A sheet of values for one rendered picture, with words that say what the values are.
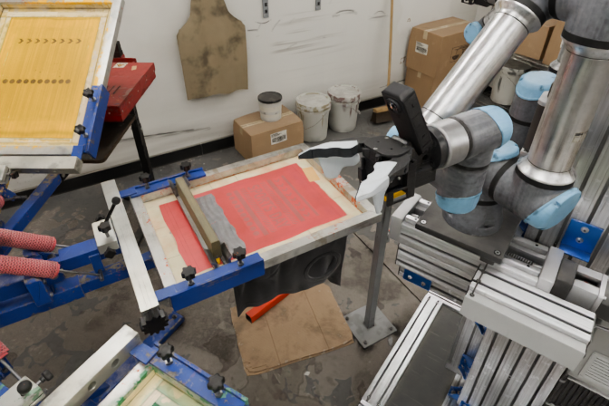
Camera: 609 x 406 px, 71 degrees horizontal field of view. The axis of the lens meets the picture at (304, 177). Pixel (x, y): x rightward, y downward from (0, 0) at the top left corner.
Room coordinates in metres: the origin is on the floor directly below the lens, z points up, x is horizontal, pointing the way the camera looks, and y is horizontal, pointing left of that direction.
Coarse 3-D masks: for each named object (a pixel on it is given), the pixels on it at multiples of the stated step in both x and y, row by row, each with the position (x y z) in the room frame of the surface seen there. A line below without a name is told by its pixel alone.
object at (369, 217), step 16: (304, 144) 1.70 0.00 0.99; (256, 160) 1.56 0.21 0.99; (272, 160) 1.59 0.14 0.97; (208, 176) 1.45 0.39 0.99; (224, 176) 1.48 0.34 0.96; (160, 192) 1.35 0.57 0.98; (352, 192) 1.33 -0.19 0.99; (144, 208) 1.23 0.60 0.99; (368, 208) 1.23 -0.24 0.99; (144, 224) 1.15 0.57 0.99; (336, 224) 1.15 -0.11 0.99; (352, 224) 1.15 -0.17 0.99; (368, 224) 1.18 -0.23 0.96; (304, 240) 1.07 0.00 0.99; (320, 240) 1.08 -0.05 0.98; (160, 256) 0.99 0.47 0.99; (272, 256) 0.99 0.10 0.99; (288, 256) 1.01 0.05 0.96; (160, 272) 0.92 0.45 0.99
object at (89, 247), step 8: (88, 240) 1.01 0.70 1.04; (64, 248) 0.98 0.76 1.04; (72, 248) 0.98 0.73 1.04; (80, 248) 0.98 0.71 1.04; (88, 248) 0.98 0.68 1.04; (96, 248) 0.98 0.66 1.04; (120, 248) 1.00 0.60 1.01; (64, 256) 0.94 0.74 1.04; (72, 256) 0.94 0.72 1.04; (80, 256) 0.95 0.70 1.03; (88, 256) 0.96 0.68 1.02; (104, 256) 0.98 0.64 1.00; (64, 264) 0.92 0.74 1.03; (72, 264) 0.93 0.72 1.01; (80, 264) 0.94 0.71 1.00; (88, 264) 0.95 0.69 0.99
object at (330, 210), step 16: (304, 192) 1.38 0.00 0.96; (320, 192) 1.38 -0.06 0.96; (320, 208) 1.28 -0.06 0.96; (336, 208) 1.28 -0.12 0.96; (240, 224) 1.19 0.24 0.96; (304, 224) 1.19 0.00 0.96; (320, 224) 1.19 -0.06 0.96; (176, 240) 1.10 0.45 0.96; (192, 240) 1.10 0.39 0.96; (256, 240) 1.10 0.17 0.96; (272, 240) 1.10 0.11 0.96; (192, 256) 1.02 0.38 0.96
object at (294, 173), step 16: (256, 176) 1.49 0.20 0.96; (272, 176) 1.49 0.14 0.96; (288, 176) 1.49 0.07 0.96; (304, 176) 1.49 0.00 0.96; (208, 192) 1.38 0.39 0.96; (224, 192) 1.38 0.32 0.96; (160, 208) 1.28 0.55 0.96; (176, 208) 1.28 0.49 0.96; (224, 208) 1.28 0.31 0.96; (176, 224) 1.19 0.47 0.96
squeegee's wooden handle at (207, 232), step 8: (176, 184) 1.33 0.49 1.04; (184, 184) 1.29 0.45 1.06; (184, 192) 1.24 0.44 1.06; (184, 200) 1.24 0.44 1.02; (192, 200) 1.19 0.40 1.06; (192, 208) 1.15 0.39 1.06; (200, 208) 1.15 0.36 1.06; (192, 216) 1.16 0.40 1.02; (200, 216) 1.11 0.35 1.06; (200, 224) 1.07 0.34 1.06; (208, 224) 1.07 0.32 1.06; (200, 232) 1.08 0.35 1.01; (208, 232) 1.03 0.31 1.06; (208, 240) 1.00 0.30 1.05; (216, 240) 0.99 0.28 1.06; (208, 248) 1.01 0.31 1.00; (216, 248) 0.99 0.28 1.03; (216, 256) 0.98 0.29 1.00
